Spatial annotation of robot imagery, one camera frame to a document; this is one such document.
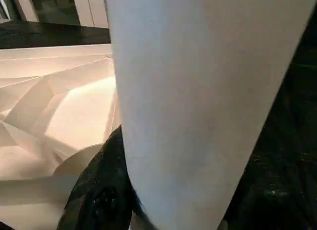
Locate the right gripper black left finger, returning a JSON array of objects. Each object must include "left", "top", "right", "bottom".
[{"left": 56, "top": 123, "right": 147, "bottom": 230}]

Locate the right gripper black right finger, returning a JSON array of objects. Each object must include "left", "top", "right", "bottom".
[{"left": 219, "top": 74, "right": 317, "bottom": 230}]

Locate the white plastic table leg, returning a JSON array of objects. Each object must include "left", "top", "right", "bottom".
[{"left": 104, "top": 0, "right": 317, "bottom": 230}]

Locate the black mat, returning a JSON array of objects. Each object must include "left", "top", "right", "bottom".
[{"left": 0, "top": 19, "right": 317, "bottom": 230}]

